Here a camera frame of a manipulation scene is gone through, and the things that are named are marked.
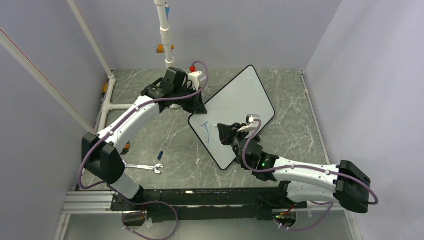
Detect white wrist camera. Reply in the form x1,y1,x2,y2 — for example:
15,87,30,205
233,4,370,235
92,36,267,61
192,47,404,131
187,65,207,91
237,114,261,133

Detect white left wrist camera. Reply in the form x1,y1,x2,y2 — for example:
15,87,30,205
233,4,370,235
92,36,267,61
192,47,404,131
187,65,207,91

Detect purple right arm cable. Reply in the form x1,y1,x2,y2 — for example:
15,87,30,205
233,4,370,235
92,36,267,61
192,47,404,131
241,118,380,206

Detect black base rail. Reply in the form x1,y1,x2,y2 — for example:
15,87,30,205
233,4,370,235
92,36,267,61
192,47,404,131
110,187,308,223

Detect white pvc pipe frame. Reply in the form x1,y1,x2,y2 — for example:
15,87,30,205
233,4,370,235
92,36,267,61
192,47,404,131
0,0,175,133

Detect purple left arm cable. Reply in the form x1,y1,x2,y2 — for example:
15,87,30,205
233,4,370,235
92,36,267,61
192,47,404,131
77,60,210,191

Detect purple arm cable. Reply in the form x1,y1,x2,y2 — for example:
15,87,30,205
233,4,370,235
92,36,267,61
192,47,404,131
241,118,380,206
77,60,210,191

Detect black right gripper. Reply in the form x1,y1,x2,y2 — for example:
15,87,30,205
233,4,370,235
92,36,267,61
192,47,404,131
217,122,250,169

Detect orange knob on pipe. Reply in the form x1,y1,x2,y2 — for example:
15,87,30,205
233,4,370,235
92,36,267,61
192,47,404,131
154,44,166,54

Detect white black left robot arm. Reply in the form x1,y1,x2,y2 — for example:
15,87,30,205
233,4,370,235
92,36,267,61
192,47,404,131
78,67,209,210

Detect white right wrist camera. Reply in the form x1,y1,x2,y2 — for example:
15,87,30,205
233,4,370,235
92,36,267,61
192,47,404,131
237,114,261,133

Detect blue marker cap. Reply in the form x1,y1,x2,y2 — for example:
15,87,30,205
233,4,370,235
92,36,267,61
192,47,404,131
157,151,164,160

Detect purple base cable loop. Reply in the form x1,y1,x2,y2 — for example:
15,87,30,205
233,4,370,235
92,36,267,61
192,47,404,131
121,202,179,240

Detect orange black small tool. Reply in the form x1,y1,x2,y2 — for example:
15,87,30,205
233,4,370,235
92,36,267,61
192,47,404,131
102,83,109,95

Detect white whiteboard black frame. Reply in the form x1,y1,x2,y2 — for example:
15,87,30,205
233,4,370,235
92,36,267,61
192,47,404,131
188,65,276,170

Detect silver open-end wrench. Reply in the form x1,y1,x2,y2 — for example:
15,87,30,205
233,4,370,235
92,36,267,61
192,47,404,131
123,161,164,175

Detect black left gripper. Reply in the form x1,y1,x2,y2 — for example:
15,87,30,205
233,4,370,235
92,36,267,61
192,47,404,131
173,84,206,114

